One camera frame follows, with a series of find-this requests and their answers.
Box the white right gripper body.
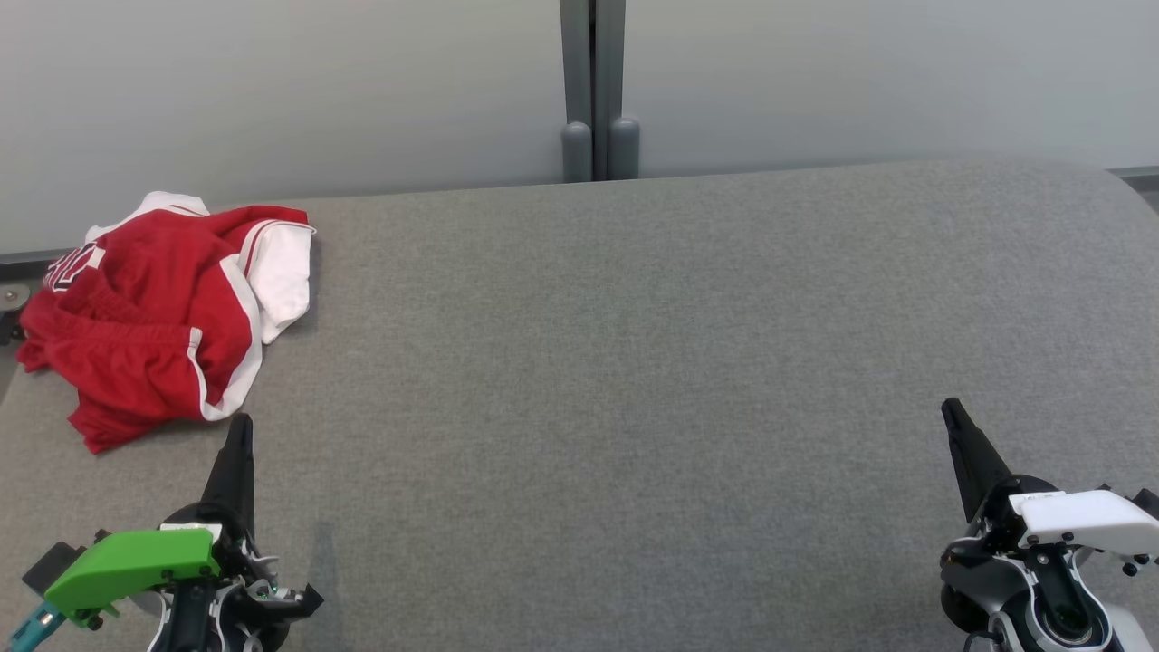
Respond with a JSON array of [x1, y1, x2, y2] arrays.
[[969, 475, 1159, 576]]

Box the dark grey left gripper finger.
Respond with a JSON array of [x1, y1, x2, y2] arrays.
[[201, 414, 256, 535]]

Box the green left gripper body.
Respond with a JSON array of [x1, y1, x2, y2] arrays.
[[43, 503, 324, 630]]

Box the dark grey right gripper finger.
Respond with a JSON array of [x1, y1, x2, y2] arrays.
[[942, 398, 1013, 523]]

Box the red shorts with white stripe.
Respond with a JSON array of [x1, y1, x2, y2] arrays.
[[16, 254, 265, 455]]

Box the grey fabric sofa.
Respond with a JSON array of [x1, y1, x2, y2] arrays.
[[0, 161, 1159, 652]]

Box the teal left camera connector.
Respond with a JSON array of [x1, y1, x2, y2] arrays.
[[8, 602, 65, 652]]

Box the grey metal partition post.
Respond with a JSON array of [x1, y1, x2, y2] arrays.
[[559, 0, 642, 183]]

